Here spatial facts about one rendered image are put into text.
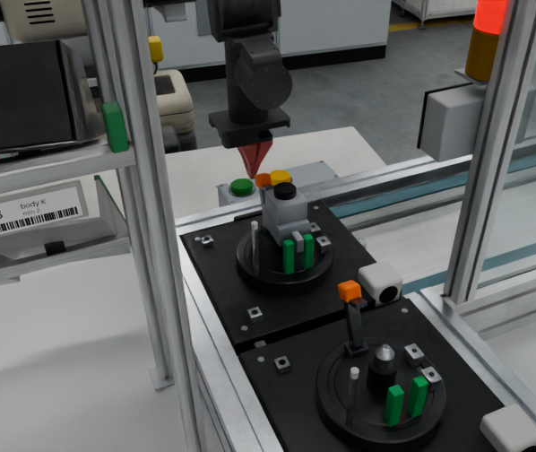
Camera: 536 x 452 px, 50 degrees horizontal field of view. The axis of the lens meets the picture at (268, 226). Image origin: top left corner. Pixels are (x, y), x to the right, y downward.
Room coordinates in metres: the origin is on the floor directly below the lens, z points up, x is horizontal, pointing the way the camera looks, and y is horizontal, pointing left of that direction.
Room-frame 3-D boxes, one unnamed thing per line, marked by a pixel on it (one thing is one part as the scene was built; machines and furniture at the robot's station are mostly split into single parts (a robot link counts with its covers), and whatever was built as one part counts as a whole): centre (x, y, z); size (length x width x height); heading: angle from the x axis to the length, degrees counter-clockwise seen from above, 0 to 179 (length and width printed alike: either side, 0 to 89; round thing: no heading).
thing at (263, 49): (0.71, 0.01, 1.26); 0.11 x 0.09 x 0.12; 17
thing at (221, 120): (0.74, 0.02, 1.17); 0.10 x 0.07 x 0.07; 112
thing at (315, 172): (0.87, -0.02, 0.93); 0.21 x 0.07 x 0.06; 112
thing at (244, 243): (0.64, -0.02, 0.98); 0.14 x 0.14 x 0.02
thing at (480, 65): (0.60, -0.24, 1.28); 0.05 x 0.05 x 0.05
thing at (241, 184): (0.84, 0.04, 0.96); 0.04 x 0.04 x 0.02
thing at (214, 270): (0.64, -0.02, 0.96); 0.24 x 0.24 x 0.02; 22
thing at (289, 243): (0.59, -0.03, 1.01); 0.01 x 0.01 x 0.05; 22
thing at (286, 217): (0.63, -0.03, 1.06); 0.08 x 0.04 x 0.07; 21
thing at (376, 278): (0.58, -0.15, 0.97); 0.05 x 0.05 x 0.04; 22
